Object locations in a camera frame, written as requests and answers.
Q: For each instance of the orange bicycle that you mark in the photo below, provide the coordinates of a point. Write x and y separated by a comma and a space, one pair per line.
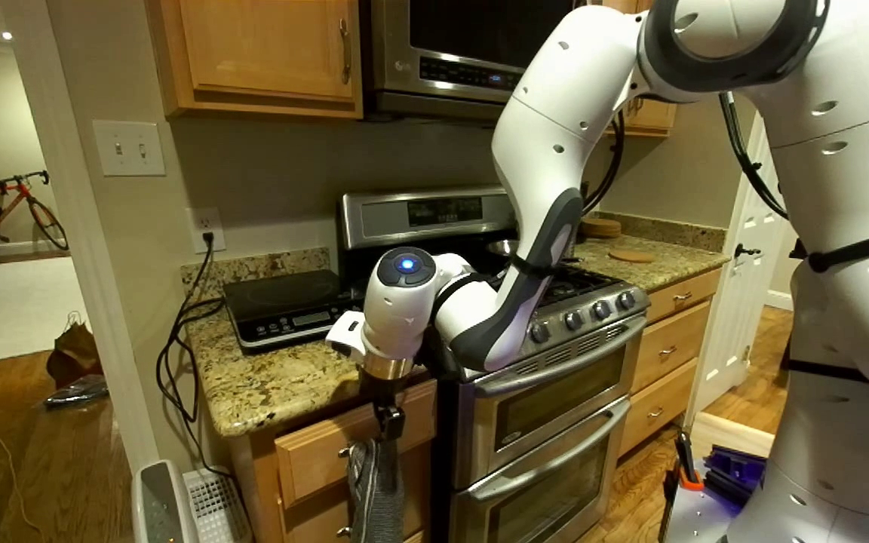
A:
8, 197

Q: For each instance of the stove burner grate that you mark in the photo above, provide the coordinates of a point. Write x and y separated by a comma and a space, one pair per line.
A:
581, 283

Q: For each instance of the white light switch plate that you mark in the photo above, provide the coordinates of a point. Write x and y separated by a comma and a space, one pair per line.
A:
129, 148

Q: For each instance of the black portable induction cooktop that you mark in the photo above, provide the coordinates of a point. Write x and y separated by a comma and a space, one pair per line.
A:
284, 305

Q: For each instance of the round wooden trivet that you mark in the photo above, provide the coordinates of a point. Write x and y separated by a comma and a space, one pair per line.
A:
631, 256

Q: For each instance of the white wall socket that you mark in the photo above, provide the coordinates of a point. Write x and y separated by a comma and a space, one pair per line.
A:
207, 228

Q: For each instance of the stainless steel microwave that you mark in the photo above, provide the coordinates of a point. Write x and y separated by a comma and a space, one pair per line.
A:
397, 45

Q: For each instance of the microwave door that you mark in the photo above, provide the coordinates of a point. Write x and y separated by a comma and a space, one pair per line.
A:
480, 30

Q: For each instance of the white panel door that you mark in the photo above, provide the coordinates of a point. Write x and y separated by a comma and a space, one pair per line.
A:
736, 317

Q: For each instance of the narrow wooden wall cabinet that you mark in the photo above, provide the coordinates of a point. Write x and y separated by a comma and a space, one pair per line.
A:
649, 113

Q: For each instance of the stove knob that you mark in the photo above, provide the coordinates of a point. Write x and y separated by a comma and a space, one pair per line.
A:
601, 310
573, 320
540, 332
626, 300

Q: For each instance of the wooden drawer with towel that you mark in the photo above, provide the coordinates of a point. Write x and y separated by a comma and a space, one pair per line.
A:
321, 452

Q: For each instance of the wooden cabinet door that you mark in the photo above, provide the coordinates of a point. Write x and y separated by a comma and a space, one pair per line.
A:
265, 45

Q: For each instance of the stack of wooden coasters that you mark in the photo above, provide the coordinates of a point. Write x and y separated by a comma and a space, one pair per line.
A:
602, 228

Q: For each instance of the large oven door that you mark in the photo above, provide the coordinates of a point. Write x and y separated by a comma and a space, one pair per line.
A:
548, 498

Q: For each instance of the small oven door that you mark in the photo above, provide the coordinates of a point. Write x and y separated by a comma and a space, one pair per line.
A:
555, 407

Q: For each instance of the stainless steel stove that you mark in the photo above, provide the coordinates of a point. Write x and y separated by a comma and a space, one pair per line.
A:
540, 422

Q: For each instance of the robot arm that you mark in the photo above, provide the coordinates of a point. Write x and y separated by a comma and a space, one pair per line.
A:
842, 226

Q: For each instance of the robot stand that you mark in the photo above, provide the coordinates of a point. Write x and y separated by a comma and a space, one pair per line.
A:
698, 522

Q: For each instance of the brown paper bag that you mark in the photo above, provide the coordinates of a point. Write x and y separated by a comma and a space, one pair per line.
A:
72, 354

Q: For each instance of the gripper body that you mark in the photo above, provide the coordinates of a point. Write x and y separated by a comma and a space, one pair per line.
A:
385, 392

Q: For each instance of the shallow wooden drawer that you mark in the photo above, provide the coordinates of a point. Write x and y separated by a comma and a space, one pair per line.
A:
698, 290

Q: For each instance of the orange and black clamp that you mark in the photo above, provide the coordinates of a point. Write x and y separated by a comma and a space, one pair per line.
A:
687, 464

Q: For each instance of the dark plastic bag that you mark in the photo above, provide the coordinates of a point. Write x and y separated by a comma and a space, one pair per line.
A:
80, 391

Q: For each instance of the grey hanging towel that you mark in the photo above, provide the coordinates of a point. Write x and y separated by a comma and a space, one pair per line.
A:
376, 490

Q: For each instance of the white air purifier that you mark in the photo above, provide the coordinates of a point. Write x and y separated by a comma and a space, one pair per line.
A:
170, 505

